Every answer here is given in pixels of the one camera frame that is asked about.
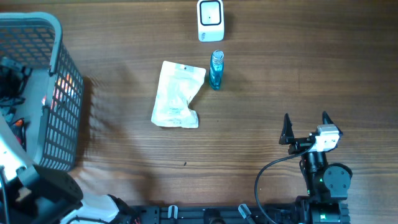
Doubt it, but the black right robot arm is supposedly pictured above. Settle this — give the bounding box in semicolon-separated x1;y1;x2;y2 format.
279;111;353;224

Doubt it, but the grey plastic mesh basket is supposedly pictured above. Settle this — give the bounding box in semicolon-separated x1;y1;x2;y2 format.
1;12;85;171

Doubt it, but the white barcode scanner box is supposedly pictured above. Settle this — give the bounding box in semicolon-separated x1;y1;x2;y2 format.
197;0;224;42

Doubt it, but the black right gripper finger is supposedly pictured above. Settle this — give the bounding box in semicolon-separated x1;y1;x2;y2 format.
279;113;294;145
322;111;343;136

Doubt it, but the blue liquid plastic bottle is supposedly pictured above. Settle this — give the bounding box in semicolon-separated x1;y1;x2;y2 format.
209;50;224;90

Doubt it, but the white plastic pouch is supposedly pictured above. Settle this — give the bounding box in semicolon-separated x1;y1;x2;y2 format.
151;61;206;129

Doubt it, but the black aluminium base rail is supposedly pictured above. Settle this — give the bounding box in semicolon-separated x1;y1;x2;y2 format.
124;203;351;224

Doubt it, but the black right camera cable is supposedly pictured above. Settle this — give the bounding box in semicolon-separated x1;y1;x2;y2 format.
254;142;315;224

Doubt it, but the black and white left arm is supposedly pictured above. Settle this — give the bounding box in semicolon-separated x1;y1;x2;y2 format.
1;118;140;223

